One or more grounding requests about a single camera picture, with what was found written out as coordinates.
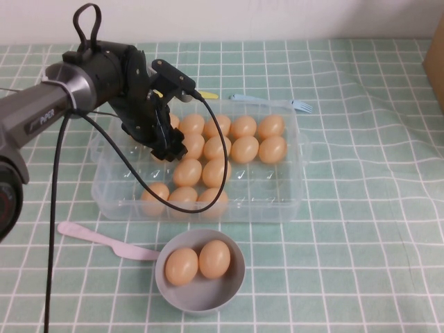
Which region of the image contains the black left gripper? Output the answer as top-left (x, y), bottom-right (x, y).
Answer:
top-left (114, 45), bottom-right (189, 163)

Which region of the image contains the clear plastic egg box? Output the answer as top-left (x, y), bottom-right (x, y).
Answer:
top-left (90, 99), bottom-right (311, 223)

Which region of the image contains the brown cardboard box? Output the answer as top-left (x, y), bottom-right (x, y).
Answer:
top-left (421, 0), bottom-right (444, 115)

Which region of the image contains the yellow plastic knife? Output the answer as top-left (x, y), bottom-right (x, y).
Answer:
top-left (152, 89), bottom-right (219, 101)

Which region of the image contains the blue plastic fork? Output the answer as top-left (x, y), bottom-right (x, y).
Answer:
top-left (230, 93), bottom-right (313, 114)

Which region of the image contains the pink plastic knife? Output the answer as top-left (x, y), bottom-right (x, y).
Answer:
top-left (57, 221), bottom-right (160, 261)

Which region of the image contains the white zip tie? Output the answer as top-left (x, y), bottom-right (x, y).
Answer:
top-left (40, 71), bottom-right (79, 114)

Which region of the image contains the grey round bowl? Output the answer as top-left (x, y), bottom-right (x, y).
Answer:
top-left (155, 228), bottom-right (246, 315)

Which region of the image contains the green checked tablecloth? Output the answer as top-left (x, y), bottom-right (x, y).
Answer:
top-left (0, 40), bottom-right (444, 333)

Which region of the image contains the black camera cable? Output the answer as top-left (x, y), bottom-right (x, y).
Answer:
top-left (43, 88), bottom-right (232, 333)

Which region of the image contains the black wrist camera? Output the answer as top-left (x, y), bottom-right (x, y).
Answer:
top-left (151, 58), bottom-right (196, 103)

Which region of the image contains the black cable loop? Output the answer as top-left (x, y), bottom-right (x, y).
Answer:
top-left (72, 2), bottom-right (103, 48)

